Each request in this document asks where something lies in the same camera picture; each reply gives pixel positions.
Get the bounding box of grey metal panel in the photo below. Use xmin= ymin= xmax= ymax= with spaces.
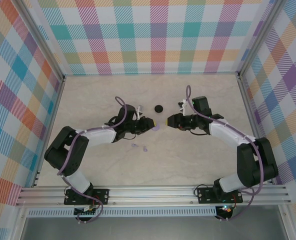
xmin=20 ymin=216 xmax=289 ymax=240

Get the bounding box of left gripper thin black cable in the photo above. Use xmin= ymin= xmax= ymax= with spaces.
xmin=117 ymin=133 xmax=139 ymax=141

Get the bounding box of gripper thin black cable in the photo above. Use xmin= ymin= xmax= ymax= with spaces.
xmin=117 ymin=133 xmax=139 ymax=141
xmin=190 ymin=128 xmax=209 ymax=137

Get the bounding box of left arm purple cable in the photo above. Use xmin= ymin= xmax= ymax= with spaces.
xmin=56 ymin=96 xmax=129 ymax=225

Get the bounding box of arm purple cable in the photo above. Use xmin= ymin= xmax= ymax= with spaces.
xmin=185 ymin=84 xmax=266 ymax=222
xmin=56 ymin=96 xmax=129 ymax=225

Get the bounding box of right gripper thin black cable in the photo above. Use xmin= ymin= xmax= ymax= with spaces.
xmin=190 ymin=128 xmax=209 ymax=137

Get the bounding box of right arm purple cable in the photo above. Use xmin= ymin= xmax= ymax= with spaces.
xmin=185 ymin=84 xmax=266 ymax=222

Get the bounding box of aluminium side rail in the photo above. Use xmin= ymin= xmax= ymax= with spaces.
xmin=31 ymin=76 xmax=66 ymax=188
xmin=237 ymin=74 xmax=275 ymax=185

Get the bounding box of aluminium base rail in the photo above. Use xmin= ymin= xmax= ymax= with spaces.
xmin=15 ymin=184 xmax=293 ymax=207

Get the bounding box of slotted grey cable duct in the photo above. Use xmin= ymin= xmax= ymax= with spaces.
xmin=26 ymin=208 xmax=218 ymax=218

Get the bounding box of aluminium frame post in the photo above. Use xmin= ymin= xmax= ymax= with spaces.
xmin=236 ymin=0 xmax=289 ymax=80
xmin=17 ymin=0 xmax=66 ymax=83

